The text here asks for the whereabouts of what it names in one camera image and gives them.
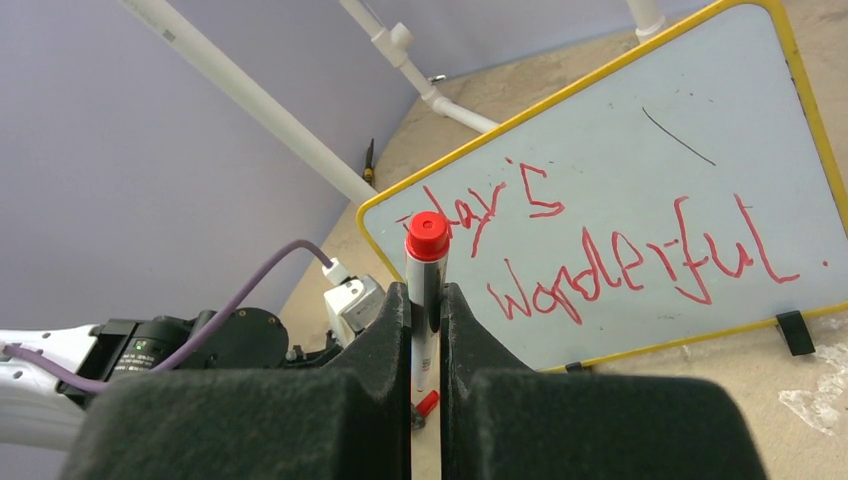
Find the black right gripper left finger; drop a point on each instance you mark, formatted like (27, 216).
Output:
(350, 419)

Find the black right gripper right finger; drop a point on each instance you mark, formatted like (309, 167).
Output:
(501, 419)

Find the red marker cap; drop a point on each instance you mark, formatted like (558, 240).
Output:
(421, 410)

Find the red whiteboard marker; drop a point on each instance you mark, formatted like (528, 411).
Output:
(426, 248)

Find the yellow-framed whiteboard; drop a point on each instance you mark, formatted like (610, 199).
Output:
(684, 190)

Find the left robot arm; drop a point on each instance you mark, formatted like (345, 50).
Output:
(42, 411)

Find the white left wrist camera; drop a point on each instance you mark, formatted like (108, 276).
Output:
(352, 302)

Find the yellow-handled pliers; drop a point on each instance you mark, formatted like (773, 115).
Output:
(368, 170)

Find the white PVC pipe frame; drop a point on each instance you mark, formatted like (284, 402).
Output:
(201, 53)

